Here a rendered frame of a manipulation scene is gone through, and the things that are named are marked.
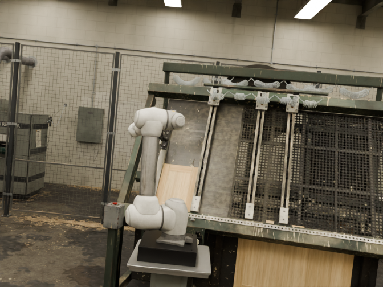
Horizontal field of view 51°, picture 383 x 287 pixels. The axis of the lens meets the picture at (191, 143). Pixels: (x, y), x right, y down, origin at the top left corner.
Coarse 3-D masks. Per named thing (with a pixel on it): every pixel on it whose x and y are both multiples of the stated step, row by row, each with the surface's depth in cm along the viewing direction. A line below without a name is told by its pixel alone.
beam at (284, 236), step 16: (192, 224) 310; (208, 224) 309; (224, 224) 308; (240, 224) 306; (272, 224) 304; (256, 240) 309; (272, 240) 302; (288, 240) 296; (304, 240) 295; (320, 240) 294; (336, 240) 293; (352, 240) 292; (368, 256) 293
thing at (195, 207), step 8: (216, 88) 367; (216, 96) 352; (208, 104) 359; (216, 104) 358; (216, 112) 361; (208, 120) 354; (208, 128) 350; (208, 136) 350; (208, 144) 342; (208, 152) 338; (200, 160) 335; (208, 160) 342; (200, 168) 331; (200, 176) 332; (200, 184) 324; (200, 192) 321; (192, 200) 318; (200, 200) 320; (192, 208) 314
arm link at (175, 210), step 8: (168, 200) 254; (176, 200) 253; (168, 208) 250; (176, 208) 250; (184, 208) 253; (168, 216) 249; (176, 216) 250; (184, 216) 253; (168, 224) 249; (176, 224) 251; (184, 224) 254; (168, 232) 252; (176, 232) 251; (184, 232) 255
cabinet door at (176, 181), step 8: (168, 168) 341; (176, 168) 340; (184, 168) 339; (192, 168) 338; (168, 176) 337; (176, 176) 336; (184, 176) 336; (192, 176) 334; (160, 184) 334; (168, 184) 333; (176, 184) 332; (184, 184) 332; (192, 184) 330; (160, 192) 330; (168, 192) 329; (176, 192) 329; (184, 192) 328; (192, 192) 327; (160, 200) 326; (184, 200) 324
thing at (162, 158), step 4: (176, 112) 370; (168, 144) 353; (160, 152) 347; (164, 152) 346; (160, 156) 345; (164, 156) 344; (160, 160) 343; (164, 160) 345; (160, 164) 341; (160, 168) 339; (160, 172) 337; (156, 176) 336; (160, 176) 337; (156, 180) 334; (156, 184) 332; (156, 188) 330; (156, 192) 330
